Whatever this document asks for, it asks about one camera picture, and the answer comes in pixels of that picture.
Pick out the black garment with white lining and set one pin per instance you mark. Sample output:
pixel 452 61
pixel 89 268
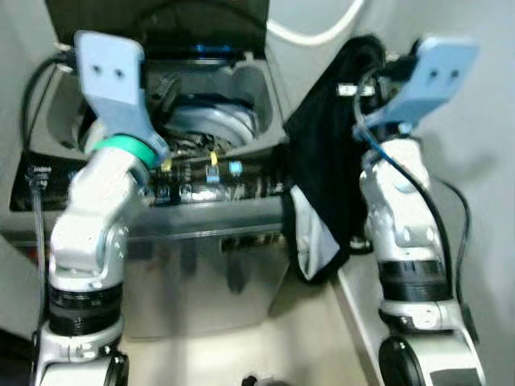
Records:
pixel 322 153

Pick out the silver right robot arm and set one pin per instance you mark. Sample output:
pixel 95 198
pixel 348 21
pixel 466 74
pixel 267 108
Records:
pixel 402 225

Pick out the grey top-load washing machine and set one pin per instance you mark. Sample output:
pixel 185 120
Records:
pixel 217 241

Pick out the dark washer lid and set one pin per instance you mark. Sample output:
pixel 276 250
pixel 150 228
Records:
pixel 209 20

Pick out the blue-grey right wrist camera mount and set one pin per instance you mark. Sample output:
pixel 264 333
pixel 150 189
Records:
pixel 434 76

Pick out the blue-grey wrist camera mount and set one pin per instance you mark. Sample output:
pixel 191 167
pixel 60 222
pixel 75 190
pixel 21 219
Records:
pixel 113 80
pixel 434 76

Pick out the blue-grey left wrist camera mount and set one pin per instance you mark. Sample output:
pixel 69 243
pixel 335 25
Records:
pixel 113 80

